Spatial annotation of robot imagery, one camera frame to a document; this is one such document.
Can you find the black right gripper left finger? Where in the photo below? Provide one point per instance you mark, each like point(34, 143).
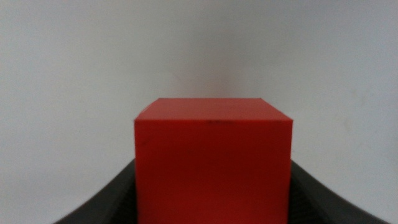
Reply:
point(115, 205)

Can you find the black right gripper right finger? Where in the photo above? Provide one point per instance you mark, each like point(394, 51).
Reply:
point(314, 208)

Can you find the red cube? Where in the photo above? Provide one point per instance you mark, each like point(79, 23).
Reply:
point(211, 168)

